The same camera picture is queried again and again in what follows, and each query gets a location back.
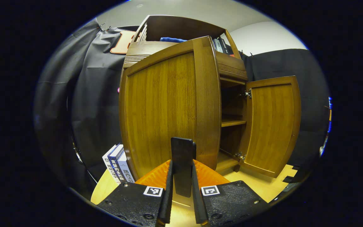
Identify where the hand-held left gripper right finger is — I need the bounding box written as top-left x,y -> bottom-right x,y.
191,159 -> 268,227

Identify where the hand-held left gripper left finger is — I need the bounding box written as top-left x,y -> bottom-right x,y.
97,159 -> 173,227

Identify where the black door handle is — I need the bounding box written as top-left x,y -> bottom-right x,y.
170,137 -> 197,198

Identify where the wooden cabinet door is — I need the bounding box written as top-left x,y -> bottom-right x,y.
239,76 -> 302,178
119,36 -> 222,182

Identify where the wooden double-door shoe cabinet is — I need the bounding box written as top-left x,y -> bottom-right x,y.
119,15 -> 302,208

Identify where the wooden cabinet drawer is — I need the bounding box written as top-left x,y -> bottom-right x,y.
123,41 -> 248,82

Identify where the navy thick book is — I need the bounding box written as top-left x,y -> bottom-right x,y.
108,144 -> 127,183

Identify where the white thick book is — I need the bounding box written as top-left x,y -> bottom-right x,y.
102,144 -> 122,184

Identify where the black backdrop cloth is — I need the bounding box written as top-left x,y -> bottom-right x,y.
33,17 -> 331,189

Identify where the black slim book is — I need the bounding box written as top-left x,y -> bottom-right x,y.
219,37 -> 232,55

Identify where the blue folded towel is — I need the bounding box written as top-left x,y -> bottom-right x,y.
160,37 -> 188,43

